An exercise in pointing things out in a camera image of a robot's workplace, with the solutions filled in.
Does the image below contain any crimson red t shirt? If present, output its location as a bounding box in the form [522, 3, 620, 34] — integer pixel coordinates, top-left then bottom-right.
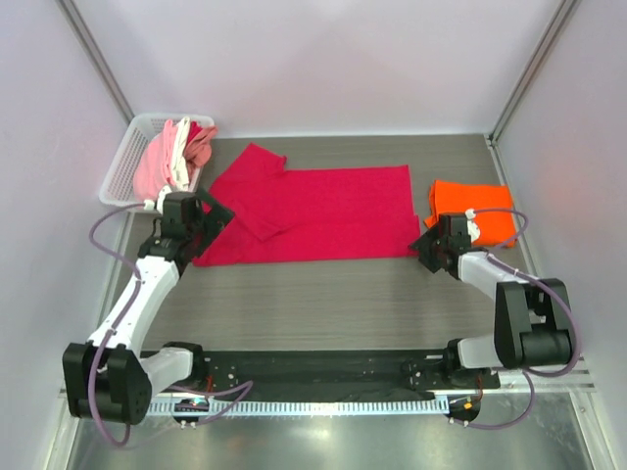
[193, 144, 420, 267]

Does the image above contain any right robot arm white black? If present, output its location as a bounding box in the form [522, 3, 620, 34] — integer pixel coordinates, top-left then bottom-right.
[410, 208, 581, 388]

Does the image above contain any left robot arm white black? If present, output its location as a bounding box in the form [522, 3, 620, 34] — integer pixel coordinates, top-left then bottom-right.
[62, 190, 234, 425]

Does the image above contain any white t shirt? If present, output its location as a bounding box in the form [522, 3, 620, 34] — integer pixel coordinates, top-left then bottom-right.
[169, 117, 191, 191]

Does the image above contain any folded orange t shirt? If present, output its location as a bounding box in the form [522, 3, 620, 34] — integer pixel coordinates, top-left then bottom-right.
[424, 180, 516, 248]

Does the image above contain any light pink t shirt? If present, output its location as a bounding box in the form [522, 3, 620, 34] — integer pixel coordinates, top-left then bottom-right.
[133, 119, 177, 201]

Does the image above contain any salmon pink t shirt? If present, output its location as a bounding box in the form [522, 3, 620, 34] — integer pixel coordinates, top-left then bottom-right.
[183, 125, 217, 168]

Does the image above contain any white plastic laundry basket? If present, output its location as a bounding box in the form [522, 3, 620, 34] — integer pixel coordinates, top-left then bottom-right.
[99, 113, 216, 212]

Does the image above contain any dark red t shirt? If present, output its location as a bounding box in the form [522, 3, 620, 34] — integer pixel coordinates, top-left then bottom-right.
[187, 121, 203, 143]

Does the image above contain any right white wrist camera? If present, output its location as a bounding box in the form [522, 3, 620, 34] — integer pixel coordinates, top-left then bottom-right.
[464, 209, 481, 243]

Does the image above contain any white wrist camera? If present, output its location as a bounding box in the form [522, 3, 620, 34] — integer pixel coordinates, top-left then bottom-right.
[141, 191, 169, 214]
[464, 209, 481, 243]

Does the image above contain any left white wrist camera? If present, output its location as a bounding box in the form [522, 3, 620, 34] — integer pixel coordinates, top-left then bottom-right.
[141, 191, 169, 214]

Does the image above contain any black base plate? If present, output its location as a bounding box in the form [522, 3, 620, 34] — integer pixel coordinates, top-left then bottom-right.
[180, 348, 501, 399]

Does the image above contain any slotted cable duct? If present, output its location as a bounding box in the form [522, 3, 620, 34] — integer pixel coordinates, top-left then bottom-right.
[147, 396, 449, 418]

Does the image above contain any left aluminium frame post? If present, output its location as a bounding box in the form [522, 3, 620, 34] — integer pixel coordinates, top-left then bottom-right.
[55, 0, 135, 123]

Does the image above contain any aluminium frame post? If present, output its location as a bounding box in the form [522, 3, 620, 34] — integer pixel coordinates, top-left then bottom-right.
[487, 0, 582, 146]
[55, 0, 135, 123]

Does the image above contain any right aluminium frame post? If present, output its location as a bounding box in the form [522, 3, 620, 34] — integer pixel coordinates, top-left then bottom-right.
[487, 0, 582, 146]

